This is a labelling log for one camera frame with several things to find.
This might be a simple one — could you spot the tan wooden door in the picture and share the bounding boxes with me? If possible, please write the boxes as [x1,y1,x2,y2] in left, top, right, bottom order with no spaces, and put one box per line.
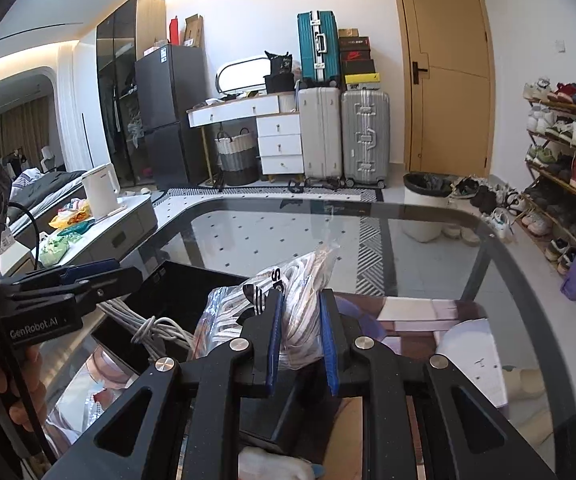
[389,0,496,178]

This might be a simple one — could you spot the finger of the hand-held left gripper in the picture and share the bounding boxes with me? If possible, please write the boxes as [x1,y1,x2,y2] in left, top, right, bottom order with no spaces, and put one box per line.
[18,258,121,287]
[68,266,142,317]

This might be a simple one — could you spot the woven laundry basket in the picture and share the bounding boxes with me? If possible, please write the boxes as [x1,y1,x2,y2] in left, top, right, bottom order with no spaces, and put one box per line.
[214,128,261,187]

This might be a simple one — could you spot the white suitcase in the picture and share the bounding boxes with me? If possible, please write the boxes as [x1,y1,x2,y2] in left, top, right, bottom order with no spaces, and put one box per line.
[297,86,344,181]

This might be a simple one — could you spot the green snack packet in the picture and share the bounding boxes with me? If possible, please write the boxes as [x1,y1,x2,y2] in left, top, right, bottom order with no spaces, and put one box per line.
[38,232,72,267]

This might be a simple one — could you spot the black storage box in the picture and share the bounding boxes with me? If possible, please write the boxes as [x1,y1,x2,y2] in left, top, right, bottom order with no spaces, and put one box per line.
[90,260,330,455]

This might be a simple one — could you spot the yellow red snack packet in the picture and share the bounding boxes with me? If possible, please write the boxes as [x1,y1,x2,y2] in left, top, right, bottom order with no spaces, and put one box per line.
[48,200,94,232]

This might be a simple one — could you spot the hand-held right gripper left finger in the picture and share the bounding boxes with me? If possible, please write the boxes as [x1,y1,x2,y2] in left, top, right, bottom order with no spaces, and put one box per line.
[43,290,286,480]

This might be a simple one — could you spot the dark glass wardrobe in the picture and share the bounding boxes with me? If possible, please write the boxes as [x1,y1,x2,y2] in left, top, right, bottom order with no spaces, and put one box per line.
[95,0,167,188]

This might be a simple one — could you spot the bed with striped bedding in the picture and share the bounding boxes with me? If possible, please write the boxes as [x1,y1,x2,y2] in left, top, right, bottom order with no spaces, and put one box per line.
[5,167,89,233]

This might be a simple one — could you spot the brown cardboard box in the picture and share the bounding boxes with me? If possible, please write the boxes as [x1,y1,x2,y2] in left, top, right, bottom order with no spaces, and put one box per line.
[183,13,206,50]

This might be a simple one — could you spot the dark grey refrigerator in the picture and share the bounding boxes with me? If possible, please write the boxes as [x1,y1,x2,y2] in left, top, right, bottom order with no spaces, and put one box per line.
[134,44,214,192]

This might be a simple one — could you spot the teal suitcase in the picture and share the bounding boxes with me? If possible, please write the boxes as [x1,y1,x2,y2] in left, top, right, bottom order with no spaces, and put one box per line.
[296,10,341,92]

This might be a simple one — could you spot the dark brown shoe box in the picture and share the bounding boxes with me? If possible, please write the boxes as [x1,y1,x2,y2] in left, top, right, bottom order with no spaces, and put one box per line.
[342,60,375,77]

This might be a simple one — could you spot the white electric kettle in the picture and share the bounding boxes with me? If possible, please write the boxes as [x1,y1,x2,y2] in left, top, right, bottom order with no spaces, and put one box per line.
[80,162,128,221]

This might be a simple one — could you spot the grey white side cabinet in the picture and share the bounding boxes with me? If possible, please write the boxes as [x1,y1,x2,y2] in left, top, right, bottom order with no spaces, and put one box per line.
[0,192,159,281]

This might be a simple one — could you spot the white vanity desk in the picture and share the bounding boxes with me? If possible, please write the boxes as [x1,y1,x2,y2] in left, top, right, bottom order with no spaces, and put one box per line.
[187,91,305,181]

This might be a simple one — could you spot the oval mirror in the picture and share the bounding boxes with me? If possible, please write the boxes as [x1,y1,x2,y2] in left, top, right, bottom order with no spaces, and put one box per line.
[215,54,274,96]

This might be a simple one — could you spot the white cable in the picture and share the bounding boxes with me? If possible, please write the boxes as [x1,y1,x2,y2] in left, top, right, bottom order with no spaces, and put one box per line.
[99,299,204,361]

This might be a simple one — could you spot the brown curtains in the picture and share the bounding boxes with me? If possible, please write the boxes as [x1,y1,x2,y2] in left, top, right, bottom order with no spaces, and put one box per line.
[0,95,51,171]

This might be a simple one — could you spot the white desk chair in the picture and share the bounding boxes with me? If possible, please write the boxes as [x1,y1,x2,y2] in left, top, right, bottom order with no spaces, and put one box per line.
[38,145,64,171]

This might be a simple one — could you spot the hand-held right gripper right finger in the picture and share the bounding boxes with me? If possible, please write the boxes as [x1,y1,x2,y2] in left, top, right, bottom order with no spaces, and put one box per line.
[318,287,559,480]

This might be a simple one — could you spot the black white patterned rug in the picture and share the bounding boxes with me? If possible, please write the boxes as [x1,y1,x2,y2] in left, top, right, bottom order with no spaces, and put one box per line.
[155,186,389,297]

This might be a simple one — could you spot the white cloth bundle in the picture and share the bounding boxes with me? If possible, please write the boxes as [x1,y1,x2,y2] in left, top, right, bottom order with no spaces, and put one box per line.
[238,447,327,480]

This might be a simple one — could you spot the scattered pile of shoes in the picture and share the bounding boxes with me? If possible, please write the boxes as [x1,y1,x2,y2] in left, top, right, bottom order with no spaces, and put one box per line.
[440,175,531,247]

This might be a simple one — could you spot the black bag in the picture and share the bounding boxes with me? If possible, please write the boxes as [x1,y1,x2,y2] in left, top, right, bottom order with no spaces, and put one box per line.
[263,51,296,95]

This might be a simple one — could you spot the white trash bin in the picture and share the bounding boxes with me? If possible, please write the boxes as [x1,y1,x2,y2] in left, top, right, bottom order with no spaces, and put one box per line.
[402,171,455,243]

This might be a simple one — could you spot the silver suitcase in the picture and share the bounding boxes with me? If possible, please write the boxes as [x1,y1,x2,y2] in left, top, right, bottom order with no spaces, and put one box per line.
[340,89,391,189]

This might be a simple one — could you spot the wooden shoe rack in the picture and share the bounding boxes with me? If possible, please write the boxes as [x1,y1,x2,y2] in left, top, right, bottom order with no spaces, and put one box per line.
[515,95,576,276]

